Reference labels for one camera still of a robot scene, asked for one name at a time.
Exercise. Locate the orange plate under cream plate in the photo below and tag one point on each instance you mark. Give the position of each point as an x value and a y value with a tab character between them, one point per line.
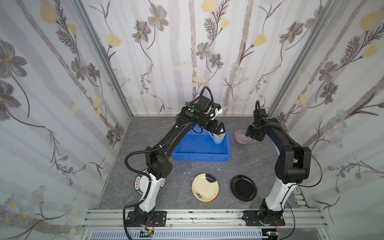
209	191

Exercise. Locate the green rimmed white plate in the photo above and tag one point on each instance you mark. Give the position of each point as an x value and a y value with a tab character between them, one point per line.
140	183

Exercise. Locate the light blue mug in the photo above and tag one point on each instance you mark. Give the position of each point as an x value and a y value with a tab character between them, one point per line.
218	139

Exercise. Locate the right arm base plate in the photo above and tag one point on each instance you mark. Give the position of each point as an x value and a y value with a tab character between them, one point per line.
250	218

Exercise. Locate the cream plate with black mark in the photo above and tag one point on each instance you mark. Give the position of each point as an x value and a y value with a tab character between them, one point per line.
198	183

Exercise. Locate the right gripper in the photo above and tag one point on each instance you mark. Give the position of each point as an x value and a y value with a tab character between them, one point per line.
252	132

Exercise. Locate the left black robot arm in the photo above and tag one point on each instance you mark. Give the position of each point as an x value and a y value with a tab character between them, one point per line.
157	157

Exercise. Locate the white cable duct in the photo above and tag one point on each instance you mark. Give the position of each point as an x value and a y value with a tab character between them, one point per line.
202	234

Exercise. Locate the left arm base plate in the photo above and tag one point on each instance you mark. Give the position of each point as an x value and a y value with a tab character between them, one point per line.
158	220

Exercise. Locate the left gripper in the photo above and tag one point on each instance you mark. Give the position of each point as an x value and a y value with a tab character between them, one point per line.
216	126

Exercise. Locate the blue plastic bin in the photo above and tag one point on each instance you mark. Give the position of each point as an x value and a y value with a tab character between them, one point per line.
197	145

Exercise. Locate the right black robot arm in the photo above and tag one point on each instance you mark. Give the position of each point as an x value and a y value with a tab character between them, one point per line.
291	168

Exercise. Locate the purple ceramic bowl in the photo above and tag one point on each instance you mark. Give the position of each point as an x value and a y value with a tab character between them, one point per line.
241	138

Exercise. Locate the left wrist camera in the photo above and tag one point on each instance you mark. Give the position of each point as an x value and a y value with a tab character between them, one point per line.
216	110

